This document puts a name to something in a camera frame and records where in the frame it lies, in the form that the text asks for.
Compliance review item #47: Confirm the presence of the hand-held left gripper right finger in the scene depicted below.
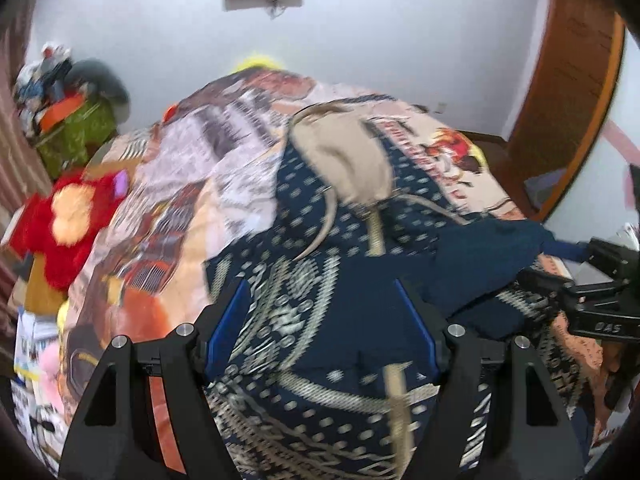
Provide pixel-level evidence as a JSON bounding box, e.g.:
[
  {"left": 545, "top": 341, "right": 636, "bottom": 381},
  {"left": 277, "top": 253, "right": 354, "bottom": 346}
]
[{"left": 394, "top": 277, "right": 587, "bottom": 480}]

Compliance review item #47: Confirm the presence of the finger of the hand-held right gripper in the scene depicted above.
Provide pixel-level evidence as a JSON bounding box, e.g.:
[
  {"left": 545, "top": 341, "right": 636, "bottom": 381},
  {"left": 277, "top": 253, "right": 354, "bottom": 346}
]
[
  {"left": 547, "top": 232, "right": 593, "bottom": 263},
  {"left": 517, "top": 266, "right": 576, "bottom": 308}
]

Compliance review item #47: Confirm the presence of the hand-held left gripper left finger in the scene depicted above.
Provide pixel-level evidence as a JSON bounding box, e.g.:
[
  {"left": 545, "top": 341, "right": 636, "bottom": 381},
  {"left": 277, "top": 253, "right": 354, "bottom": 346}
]
[{"left": 59, "top": 276, "right": 251, "bottom": 480}]

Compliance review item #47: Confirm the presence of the navy patterned garment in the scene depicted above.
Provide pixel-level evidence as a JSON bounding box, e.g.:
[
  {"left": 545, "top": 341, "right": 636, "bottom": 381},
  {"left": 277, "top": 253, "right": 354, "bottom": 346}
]
[{"left": 204, "top": 137, "right": 601, "bottom": 480}]

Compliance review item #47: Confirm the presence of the wooden door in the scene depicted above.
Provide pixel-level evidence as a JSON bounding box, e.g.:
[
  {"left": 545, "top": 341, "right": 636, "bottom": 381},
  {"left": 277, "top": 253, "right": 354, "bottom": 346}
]
[{"left": 505, "top": 0, "right": 627, "bottom": 221}]

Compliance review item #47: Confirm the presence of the printed blanket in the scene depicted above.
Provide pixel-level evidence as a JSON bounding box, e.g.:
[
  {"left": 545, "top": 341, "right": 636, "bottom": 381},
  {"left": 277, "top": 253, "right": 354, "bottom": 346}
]
[{"left": 60, "top": 67, "right": 616, "bottom": 480}]

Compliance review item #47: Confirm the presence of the beige cloth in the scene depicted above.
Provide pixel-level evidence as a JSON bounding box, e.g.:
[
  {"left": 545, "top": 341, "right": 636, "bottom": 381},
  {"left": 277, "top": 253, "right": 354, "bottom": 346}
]
[{"left": 287, "top": 102, "right": 471, "bottom": 261}]

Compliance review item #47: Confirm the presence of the red plush toy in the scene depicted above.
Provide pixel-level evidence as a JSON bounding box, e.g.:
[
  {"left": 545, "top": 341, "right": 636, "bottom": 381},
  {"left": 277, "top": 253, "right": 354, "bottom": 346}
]
[{"left": 7, "top": 170, "right": 131, "bottom": 292}]

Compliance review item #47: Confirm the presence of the striped curtain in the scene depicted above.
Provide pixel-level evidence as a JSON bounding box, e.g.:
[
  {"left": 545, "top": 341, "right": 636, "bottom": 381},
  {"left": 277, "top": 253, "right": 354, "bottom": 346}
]
[{"left": 0, "top": 25, "right": 53, "bottom": 311}]

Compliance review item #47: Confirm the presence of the yellow pillow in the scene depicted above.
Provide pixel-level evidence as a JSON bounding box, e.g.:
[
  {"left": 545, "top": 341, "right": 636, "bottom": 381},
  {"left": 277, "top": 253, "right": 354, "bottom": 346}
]
[{"left": 232, "top": 52, "right": 283, "bottom": 75}]

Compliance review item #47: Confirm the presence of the pile of toys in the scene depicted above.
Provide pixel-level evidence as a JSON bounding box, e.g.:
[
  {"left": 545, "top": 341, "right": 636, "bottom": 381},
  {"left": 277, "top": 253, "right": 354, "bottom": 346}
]
[{"left": 14, "top": 42, "right": 76, "bottom": 136}]

